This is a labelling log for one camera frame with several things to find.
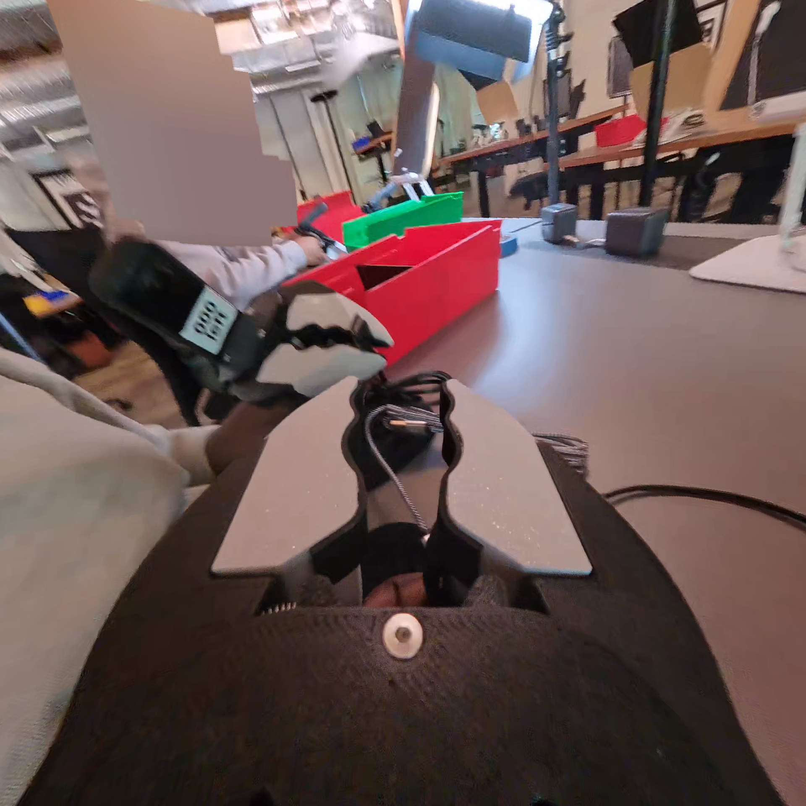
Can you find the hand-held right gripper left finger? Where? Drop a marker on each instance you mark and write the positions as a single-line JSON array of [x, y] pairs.
[[296, 498]]

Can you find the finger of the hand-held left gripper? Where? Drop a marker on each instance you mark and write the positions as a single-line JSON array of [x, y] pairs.
[[328, 367], [328, 310]]

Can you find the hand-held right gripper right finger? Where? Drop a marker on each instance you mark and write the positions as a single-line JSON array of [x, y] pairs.
[[510, 503]]

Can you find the red plastic bin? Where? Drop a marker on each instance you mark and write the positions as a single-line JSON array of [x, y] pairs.
[[331, 211], [440, 282], [627, 132]]

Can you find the person's right hand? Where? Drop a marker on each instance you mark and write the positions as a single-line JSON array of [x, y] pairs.
[[394, 592]]

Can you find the black bin divider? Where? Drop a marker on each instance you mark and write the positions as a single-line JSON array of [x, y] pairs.
[[384, 276]]

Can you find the black textured cushion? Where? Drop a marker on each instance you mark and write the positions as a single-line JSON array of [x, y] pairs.
[[409, 456]]

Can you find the green plastic bin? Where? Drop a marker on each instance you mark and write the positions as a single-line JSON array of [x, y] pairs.
[[403, 217]]

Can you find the blue tape roll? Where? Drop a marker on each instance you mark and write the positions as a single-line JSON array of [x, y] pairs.
[[510, 247]]

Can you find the black disc-topped pole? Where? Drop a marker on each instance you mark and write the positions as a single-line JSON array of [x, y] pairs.
[[331, 96], [658, 126]]

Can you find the grey pole clamp block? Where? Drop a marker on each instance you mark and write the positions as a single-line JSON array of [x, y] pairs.
[[636, 233], [560, 223]]

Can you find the black light stand pole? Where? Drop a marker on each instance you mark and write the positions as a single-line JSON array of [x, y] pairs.
[[556, 126]]

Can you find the studio light panel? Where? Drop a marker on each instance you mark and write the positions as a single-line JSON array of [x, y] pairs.
[[472, 37]]

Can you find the white board stand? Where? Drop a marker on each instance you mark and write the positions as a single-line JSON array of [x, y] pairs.
[[749, 265]]

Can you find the wooden office desk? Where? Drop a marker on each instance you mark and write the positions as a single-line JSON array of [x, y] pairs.
[[693, 145]]

